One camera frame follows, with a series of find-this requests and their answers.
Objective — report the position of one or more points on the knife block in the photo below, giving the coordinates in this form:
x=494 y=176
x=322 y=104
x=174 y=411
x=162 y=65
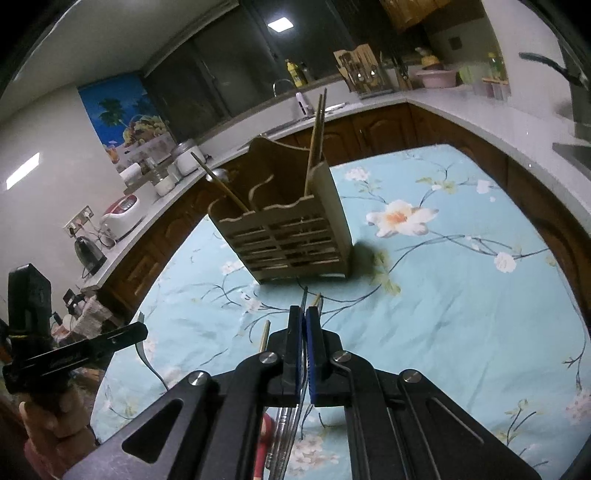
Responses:
x=402 y=76

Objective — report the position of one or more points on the yellow container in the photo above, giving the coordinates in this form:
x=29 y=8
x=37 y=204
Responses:
x=429 y=59

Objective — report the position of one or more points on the lace cloth covered stand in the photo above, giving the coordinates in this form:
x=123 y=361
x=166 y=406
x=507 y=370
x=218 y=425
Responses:
x=92 y=318

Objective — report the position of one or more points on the black wall socket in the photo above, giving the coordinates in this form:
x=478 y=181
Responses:
x=455 y=43

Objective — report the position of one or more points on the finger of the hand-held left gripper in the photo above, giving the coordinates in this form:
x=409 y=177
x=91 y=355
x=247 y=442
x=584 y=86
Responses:
x=117 y=339

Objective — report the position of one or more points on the wooden utensil holder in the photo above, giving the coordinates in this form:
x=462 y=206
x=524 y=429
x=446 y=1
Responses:
x=286 y=230

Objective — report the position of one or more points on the wooden base cabinets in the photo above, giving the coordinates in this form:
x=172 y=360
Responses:
x=378 y=129

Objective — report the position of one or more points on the wooden utensil rack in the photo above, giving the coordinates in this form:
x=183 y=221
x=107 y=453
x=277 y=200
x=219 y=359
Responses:
x=362 y=71

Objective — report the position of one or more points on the small black device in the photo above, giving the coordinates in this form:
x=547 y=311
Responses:
x=72 y=299

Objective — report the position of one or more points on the white electric pot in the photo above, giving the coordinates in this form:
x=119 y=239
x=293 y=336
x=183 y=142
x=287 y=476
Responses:
x=186 y=159

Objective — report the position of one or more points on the white water tap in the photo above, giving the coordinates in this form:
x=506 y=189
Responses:
x=303 y=104

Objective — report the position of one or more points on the paper towel roll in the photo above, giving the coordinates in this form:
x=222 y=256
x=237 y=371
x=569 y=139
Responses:
x=131 y=174

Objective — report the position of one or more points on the wall outlet strip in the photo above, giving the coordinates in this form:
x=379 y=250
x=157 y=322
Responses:
x=79 y=222

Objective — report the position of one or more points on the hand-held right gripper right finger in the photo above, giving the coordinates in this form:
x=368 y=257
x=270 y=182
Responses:
x=315 y=364

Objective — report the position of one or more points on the glass lidded white pot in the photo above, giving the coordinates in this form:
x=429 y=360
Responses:
x=162 y=181

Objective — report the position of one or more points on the cooking oil bottle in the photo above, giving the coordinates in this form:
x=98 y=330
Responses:
x=496 y=67

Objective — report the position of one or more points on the floral light blue tablecloth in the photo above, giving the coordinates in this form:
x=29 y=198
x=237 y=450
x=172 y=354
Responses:
x=438 y=300

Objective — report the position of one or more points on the pale plastic cup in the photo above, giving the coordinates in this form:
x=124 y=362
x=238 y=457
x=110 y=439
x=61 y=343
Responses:
x=471 y=75

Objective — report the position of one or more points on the white red rice cooker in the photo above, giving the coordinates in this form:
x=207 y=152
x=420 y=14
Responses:
x=121 y=218

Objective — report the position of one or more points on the tropical fruit wall poster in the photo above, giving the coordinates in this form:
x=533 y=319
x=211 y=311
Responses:
x=124 y=120

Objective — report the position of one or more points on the seasoning jar set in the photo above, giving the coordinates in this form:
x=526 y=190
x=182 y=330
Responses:
x=496 y=89

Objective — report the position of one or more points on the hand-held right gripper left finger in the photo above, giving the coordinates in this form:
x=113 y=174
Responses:
x=300 y=360

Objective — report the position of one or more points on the person's left hand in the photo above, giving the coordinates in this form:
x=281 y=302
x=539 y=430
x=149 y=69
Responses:
x=55 y=438

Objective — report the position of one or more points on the yellow detergent bottle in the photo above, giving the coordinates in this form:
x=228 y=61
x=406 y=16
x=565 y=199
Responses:
x=295 y=74

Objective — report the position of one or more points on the wooden chopstick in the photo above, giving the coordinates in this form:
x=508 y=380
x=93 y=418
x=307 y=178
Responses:
x=316 y=302
x=265 y=337
x=322 y=124
x=314 y=138
x=207 y=171

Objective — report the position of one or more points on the thin steel utensil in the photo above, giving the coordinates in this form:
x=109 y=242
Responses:
x=304 y=300

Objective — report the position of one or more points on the wooden wall cabinets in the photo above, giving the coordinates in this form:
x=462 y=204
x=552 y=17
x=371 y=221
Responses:
x=411 y=14

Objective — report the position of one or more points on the steel fork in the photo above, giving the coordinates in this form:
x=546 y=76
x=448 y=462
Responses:
x=147 y=355

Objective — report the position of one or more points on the steel kitchen sink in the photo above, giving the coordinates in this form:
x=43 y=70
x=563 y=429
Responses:
x=295 y=122

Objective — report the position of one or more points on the steel faucet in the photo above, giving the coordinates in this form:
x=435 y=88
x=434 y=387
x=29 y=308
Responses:
x=282 y=85

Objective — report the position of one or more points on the black electric kettle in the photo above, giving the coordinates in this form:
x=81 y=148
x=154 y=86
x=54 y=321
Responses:
x=90 y=256

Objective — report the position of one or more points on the pink plastic basin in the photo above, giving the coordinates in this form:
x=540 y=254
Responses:
x=435 y=78

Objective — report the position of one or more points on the small dark bottle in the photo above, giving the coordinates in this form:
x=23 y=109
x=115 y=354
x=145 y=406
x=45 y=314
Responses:
x=304 y=73

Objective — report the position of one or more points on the dark kitchen window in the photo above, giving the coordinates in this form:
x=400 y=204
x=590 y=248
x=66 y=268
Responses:
x=231 y=69

